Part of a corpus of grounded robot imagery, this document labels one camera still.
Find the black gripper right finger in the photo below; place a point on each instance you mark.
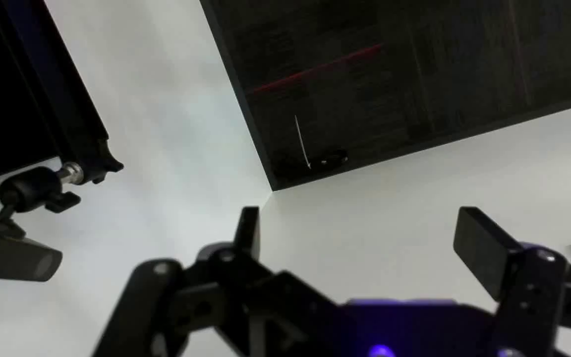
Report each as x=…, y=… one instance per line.
x=529, y=290

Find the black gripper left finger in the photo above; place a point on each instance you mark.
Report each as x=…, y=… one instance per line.
x=166, y=298

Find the dark glass panel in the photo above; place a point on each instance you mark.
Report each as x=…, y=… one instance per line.
x=390, y=80

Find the dark grey mounted camera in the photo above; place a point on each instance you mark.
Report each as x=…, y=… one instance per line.
x=8, y=254

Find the black ball head mount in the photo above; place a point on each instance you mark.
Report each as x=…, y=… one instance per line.
x=30, y=189

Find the black aluminium frame profile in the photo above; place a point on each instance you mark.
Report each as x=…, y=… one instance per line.
x=28, y=80

